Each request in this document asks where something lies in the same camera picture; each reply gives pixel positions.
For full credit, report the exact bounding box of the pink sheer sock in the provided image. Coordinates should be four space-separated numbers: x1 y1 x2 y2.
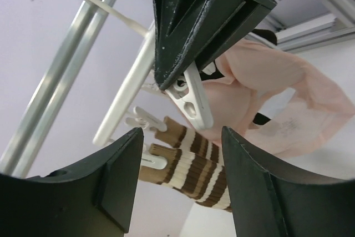
201 39 354 158

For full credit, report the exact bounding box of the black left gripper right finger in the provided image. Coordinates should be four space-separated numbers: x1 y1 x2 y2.
221 127 354 237

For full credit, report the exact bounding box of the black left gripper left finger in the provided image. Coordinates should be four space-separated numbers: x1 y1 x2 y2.
1 128 144 236

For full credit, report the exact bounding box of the brown white striped sock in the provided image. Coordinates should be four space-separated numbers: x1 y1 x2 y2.
155 116 224 165

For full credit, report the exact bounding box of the aluminium top crossbar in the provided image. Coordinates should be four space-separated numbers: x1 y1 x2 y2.
1 1 107 178

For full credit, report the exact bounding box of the black hanging sock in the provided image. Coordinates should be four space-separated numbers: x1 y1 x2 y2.
200 29 277 125

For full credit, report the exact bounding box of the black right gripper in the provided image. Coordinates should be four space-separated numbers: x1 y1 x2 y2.
153 0 276 90

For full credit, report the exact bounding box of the white plastic clip hanger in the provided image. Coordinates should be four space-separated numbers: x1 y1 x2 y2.
73 0 219 170

